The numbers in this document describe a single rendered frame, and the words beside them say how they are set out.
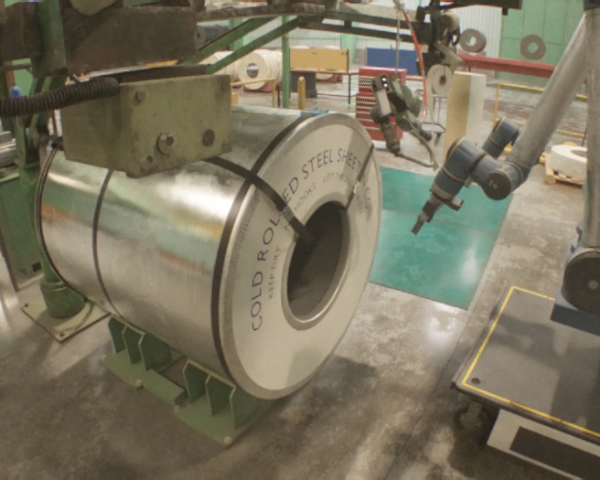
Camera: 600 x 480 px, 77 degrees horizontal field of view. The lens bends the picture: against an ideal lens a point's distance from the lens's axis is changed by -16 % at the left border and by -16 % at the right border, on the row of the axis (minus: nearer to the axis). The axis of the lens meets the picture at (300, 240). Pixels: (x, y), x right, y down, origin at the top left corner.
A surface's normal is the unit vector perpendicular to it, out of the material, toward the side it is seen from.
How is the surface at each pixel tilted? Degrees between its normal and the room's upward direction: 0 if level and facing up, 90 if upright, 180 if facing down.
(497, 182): 90
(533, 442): 90
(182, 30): 90
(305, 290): 22
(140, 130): 90
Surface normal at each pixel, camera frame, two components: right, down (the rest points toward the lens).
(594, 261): -0.69, 0.22
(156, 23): 0.84, 0.24
